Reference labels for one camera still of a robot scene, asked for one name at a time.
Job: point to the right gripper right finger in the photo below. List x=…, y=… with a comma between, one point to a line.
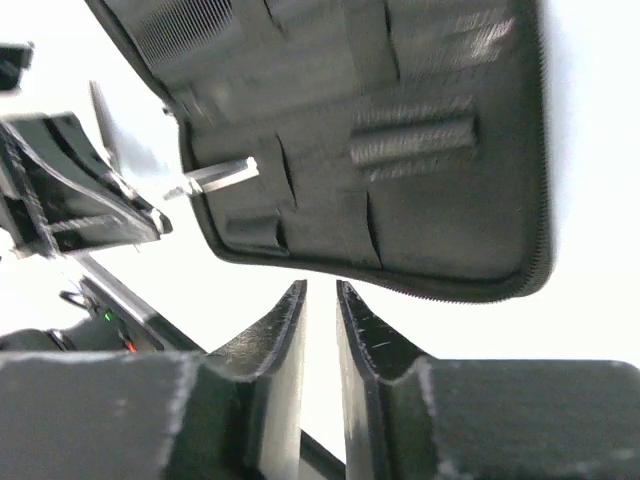
x=409, y=415

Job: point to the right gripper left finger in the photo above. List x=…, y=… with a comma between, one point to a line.
x=179, y=413

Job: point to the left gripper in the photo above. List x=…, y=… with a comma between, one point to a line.
x=55, y=193

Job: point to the silver scissors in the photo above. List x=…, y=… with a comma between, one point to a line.
x=164, y=184

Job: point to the long black barber comb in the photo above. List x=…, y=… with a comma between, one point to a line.
x=173, y=28

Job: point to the black zip tool case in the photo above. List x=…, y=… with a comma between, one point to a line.
x=400, y=143

